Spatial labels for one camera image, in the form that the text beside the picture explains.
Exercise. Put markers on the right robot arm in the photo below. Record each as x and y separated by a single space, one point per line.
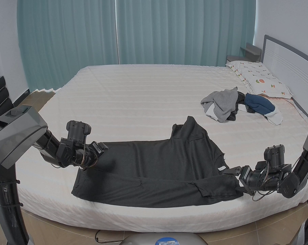
289 185

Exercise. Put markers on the pile of clothes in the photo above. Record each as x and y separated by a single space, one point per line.
222 102

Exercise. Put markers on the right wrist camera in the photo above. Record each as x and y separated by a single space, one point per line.
260 166

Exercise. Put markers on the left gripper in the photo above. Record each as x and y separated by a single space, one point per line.
99 149

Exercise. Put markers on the bed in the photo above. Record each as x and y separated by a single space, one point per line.
143 93

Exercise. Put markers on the white printed pillow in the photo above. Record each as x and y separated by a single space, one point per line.
258 75

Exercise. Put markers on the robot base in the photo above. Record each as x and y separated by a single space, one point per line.
141 240

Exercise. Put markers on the grey bedside table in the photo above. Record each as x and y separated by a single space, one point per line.
251 49

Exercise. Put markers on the blue-green curtain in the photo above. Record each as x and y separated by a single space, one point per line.
184 22
67 34

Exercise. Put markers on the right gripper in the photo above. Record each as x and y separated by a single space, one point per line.
254 181

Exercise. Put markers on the black T-shirt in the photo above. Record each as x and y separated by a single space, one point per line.
149 170

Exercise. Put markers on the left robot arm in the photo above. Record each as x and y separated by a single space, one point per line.
18 134

